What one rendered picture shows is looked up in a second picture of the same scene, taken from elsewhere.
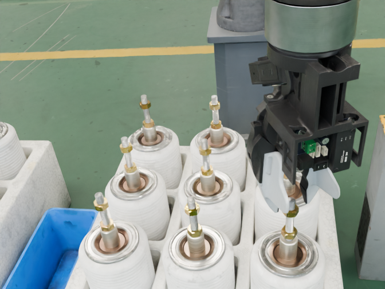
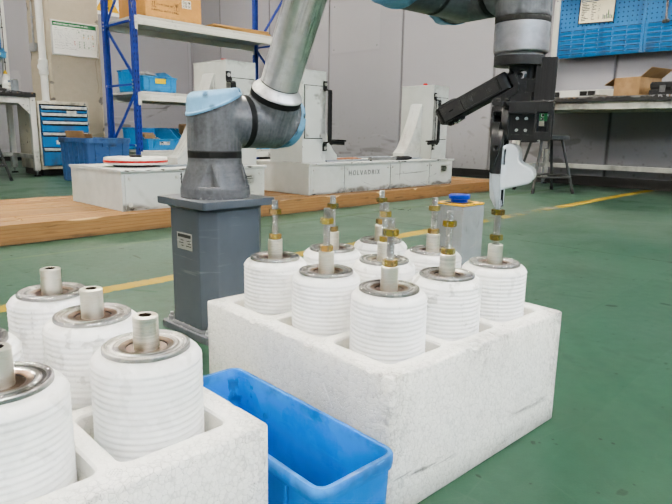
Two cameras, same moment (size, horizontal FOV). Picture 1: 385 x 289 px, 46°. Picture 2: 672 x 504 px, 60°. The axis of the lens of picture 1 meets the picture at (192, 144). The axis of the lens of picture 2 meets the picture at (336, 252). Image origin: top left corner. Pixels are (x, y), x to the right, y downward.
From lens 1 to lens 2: 0.79 m
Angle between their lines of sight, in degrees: 56
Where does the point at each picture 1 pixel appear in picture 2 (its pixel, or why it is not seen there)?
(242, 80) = (232, 255)
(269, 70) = (484, 90)
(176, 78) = not seen: hidden behind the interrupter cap
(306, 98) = (542, 81)
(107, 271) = (420, 299)
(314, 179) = not seen: hidden behind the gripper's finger
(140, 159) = (289, 269)
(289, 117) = (529, 101)
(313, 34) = (546, 37)
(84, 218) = (218, 386)
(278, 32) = (529, 38)
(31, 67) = not seen: outside the picture
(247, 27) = (235, 194)
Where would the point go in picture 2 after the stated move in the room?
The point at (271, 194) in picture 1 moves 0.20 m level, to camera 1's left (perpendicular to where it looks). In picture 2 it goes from (508, 180) to (450, 190)
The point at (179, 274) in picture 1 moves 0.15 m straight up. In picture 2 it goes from (464, 285) to (472, 170)
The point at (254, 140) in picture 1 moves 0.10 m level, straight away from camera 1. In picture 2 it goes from (500, 133) to (439, 132)
